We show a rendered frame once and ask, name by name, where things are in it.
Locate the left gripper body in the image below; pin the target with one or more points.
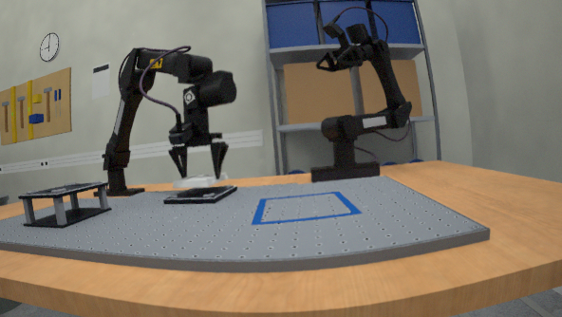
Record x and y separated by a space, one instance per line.
344 45

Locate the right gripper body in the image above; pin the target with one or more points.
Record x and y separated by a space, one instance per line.
199 137

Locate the blue tape outline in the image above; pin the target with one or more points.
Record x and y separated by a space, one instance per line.
261 205

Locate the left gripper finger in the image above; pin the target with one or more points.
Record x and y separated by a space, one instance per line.
354 55
330 67

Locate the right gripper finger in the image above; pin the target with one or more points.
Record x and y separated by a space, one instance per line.
216 157
182 166

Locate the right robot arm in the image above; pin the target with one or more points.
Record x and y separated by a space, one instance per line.
218 87

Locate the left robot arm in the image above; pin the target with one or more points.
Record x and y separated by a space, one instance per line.
339 130

